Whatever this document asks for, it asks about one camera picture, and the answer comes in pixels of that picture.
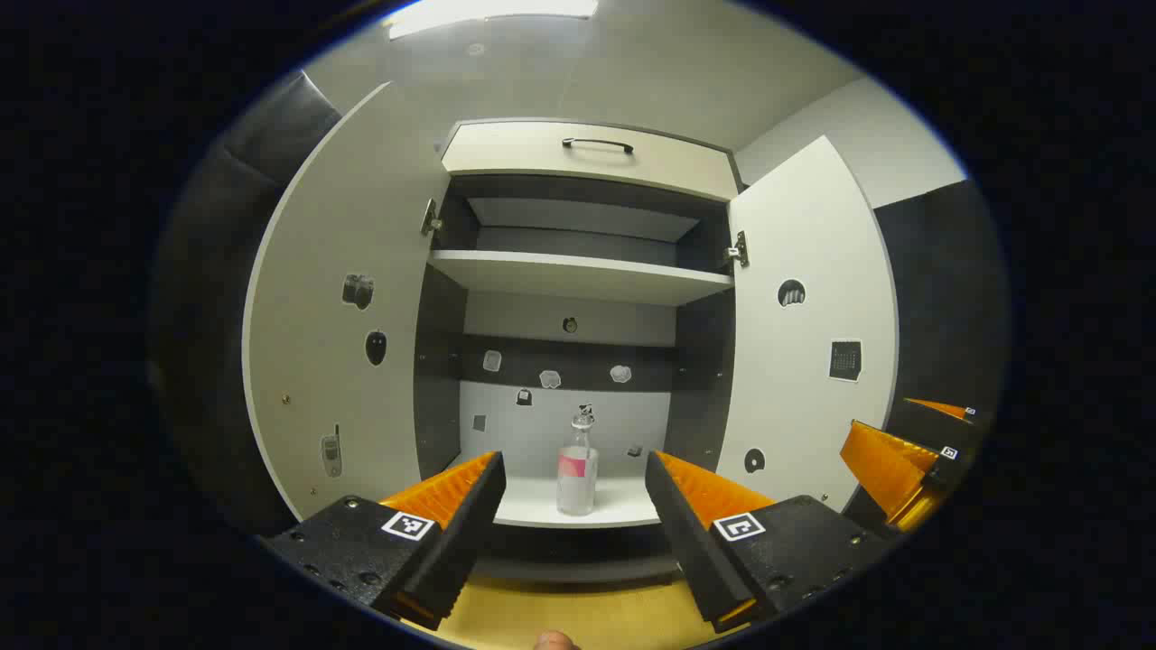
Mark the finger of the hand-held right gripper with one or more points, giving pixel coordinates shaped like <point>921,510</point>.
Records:
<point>890,469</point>
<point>930,426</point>

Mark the ceiling light panel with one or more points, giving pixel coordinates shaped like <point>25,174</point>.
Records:
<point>488,13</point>

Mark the metal door hinge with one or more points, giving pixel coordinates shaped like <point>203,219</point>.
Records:
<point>432,218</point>
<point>739,249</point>

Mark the white cabinet drawer front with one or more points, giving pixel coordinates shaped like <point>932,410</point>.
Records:
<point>542,167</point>

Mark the white cabinet door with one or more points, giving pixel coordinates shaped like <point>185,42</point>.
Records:
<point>334,226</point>
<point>813,415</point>

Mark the black backdrop cloth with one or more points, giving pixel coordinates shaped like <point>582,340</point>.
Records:
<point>217,316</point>

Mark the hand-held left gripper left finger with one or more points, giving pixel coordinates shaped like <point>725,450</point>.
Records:
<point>461,542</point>

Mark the clear bottle with pink label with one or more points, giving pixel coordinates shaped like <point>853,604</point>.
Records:
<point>576,492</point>

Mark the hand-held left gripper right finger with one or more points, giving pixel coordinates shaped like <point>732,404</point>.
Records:
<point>695,551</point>

